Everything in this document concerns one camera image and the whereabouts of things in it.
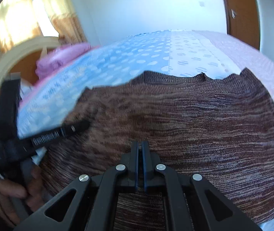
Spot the brown knitted sweater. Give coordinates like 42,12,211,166
40,69,274,224

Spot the blue polka dot bedsheet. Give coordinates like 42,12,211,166
0,29,274,231

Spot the person's left hand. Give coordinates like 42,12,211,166
0,165,44,227

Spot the cream wooden headboard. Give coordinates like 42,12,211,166
0,37,61,87

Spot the silver door handle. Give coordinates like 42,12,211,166
231,9,237,19

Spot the folded purple blanket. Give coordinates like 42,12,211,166
35,42,92,80

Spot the beige patterned curtain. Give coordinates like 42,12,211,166
0,0,86,53

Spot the brown wooden door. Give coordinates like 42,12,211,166
224,0,260,50

